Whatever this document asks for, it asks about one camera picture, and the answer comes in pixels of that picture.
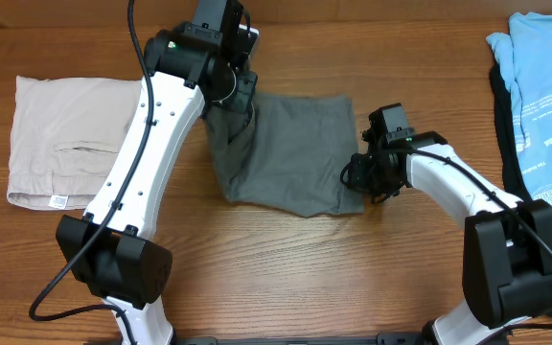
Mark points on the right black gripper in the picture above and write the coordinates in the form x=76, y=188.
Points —
x=356, y=179

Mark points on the folded beige shorts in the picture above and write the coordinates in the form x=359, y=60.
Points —
x=65, y=138

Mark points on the grey shorts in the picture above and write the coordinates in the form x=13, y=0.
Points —
x=286, y=153

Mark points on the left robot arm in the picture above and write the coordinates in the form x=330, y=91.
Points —
x=197, y=66

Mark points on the light blue printed t-shirt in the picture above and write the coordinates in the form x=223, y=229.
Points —
x=524, y=59

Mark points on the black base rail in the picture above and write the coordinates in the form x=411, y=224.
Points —
x=295, y=340

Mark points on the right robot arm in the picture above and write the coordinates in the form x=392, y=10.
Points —
x=507, y=255

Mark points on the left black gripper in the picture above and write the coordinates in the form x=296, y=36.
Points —
x=241, y=101

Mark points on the black garment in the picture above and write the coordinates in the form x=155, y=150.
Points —
x=504, y=130

